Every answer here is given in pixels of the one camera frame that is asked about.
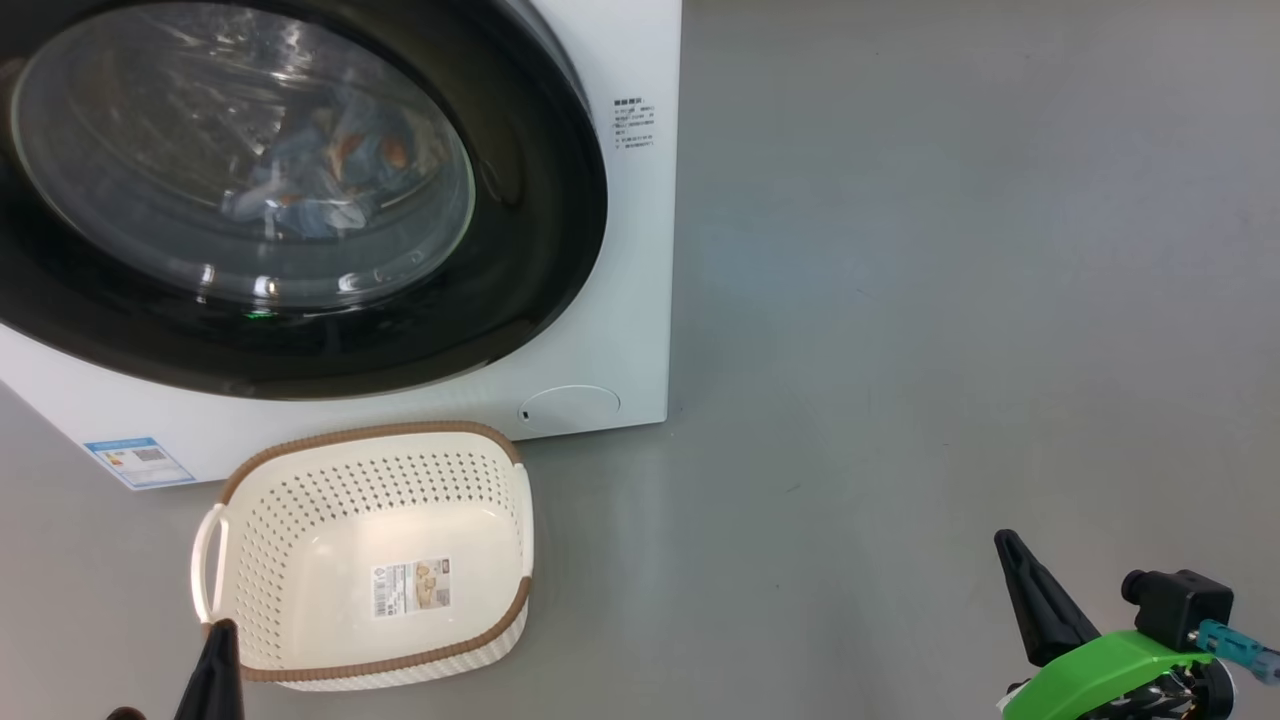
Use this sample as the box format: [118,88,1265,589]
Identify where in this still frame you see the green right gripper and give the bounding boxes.
[994,529,1236,720]

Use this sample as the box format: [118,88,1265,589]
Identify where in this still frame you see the blue and cream clothes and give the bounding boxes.
[222,105,416,241]

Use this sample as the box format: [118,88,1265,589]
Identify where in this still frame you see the black glass washing machine door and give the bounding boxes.
[0,0,609,401]

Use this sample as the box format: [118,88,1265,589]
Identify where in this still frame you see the white front-load washing machine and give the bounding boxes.
[0,0,683,491]

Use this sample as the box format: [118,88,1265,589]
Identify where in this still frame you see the cream basket with brown rim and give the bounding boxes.
[190,421,534,693]

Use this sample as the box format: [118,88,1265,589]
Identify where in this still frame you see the paper product label sticker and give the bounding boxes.
[372,558,452,619]

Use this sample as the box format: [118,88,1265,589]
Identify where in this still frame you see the blue energy label sticker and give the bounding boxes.
[84,436,197,491]

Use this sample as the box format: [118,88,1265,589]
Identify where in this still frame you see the round white filter cover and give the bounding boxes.
[518,385,622,434]

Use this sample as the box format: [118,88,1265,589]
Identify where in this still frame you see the small printed text label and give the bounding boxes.
[612,97,658,151]

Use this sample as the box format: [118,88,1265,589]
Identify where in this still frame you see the teal cable connector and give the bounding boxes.
[1190,620,1280,686]

